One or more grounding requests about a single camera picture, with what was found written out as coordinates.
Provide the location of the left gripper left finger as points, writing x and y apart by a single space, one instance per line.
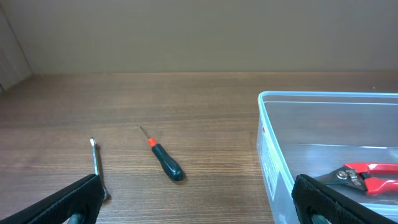
79 202

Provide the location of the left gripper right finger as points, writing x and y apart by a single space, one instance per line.
316 203

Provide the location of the black red-collared screwdriver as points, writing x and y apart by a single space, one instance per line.
171 167

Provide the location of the clear plastic storage container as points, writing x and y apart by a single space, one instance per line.
317 132

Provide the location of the silver socket wrench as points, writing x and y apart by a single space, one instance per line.
97 168

